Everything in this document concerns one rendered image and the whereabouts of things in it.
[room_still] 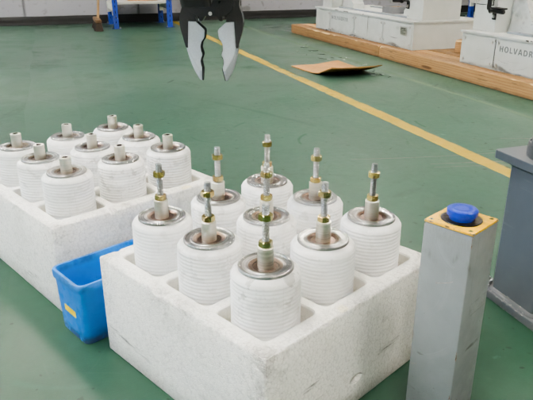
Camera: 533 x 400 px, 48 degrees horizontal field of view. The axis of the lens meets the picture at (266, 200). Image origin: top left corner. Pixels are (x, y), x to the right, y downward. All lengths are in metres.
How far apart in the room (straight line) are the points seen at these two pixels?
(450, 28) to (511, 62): 1.00
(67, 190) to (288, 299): 0.55
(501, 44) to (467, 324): 2.76
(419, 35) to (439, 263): 3.50
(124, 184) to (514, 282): 0.78
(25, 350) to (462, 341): 0.73
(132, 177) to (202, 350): 0.50
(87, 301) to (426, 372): 0.57
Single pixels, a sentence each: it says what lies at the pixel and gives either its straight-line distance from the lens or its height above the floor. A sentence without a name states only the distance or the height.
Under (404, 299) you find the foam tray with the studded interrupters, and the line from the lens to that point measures 0.98.
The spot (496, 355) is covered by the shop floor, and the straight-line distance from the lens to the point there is 1.13.
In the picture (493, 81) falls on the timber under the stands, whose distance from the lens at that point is 3.45.
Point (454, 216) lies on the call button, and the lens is 0.81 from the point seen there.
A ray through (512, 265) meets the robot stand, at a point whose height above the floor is 0.09.
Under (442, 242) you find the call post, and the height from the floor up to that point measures 0.29.
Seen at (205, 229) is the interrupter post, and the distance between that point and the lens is 0.87.
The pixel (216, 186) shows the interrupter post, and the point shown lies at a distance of 1.02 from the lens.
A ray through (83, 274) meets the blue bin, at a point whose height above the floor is 0.09.
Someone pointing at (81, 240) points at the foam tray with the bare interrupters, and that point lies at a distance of 1.19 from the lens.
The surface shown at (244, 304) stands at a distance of 0.79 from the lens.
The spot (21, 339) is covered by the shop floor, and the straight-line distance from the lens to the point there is 1.19.
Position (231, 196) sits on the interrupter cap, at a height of 0.25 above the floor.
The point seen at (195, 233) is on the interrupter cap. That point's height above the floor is 0.25.
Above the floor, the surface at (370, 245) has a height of 0.22.
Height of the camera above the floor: 0.63
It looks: 22 degrees down
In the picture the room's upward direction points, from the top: straight up
